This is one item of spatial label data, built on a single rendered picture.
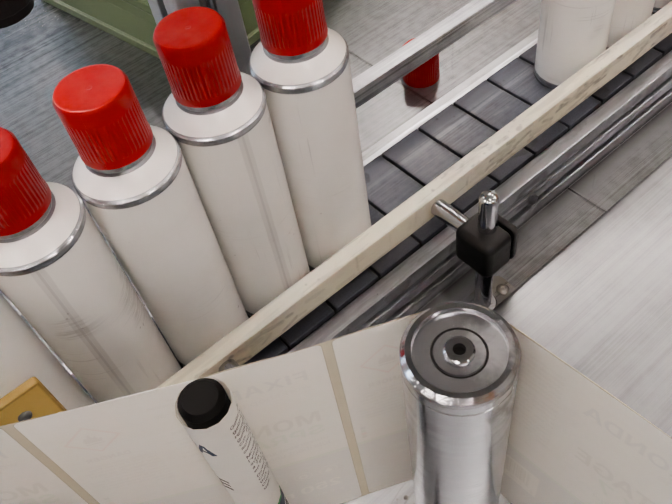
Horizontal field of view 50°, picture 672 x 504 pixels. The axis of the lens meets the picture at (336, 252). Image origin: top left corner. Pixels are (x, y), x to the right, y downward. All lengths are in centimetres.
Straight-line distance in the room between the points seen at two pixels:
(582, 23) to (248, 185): 29
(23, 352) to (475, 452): 22
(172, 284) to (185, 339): 5
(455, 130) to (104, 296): 31
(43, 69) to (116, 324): 49
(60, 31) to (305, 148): 53
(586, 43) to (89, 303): 39
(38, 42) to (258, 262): 52
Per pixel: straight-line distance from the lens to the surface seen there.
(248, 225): 40
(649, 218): 52
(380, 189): 53
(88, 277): 35
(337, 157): 40
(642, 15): 63
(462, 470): 27
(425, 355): 23
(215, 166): 36
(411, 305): 51
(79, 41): 86
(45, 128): 76
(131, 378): 41
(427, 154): 55
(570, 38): 57
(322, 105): 38
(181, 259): 37
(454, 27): 53
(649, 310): 48
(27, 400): 37
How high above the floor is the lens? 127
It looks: 52 degrees down
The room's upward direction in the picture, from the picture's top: 11 degrees counter-clockwise
